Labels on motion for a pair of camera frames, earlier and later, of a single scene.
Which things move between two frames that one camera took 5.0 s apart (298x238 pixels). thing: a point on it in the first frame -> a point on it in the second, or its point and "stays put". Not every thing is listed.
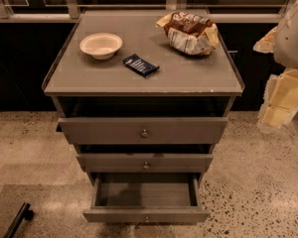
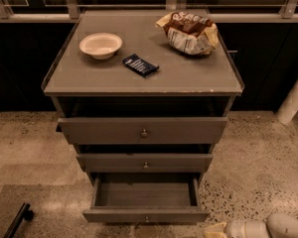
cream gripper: [292, 42] -> [234, 229]
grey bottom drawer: [147, 197] stays put
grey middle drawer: [141, 163] stays put
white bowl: [101, 46] stays put
